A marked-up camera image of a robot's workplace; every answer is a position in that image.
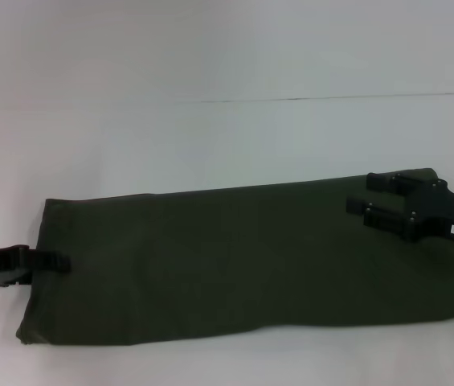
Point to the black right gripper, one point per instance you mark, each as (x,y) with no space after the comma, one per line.
(443,215)

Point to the dark green FREE t-shirt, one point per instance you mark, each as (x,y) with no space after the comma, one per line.
(230,261)

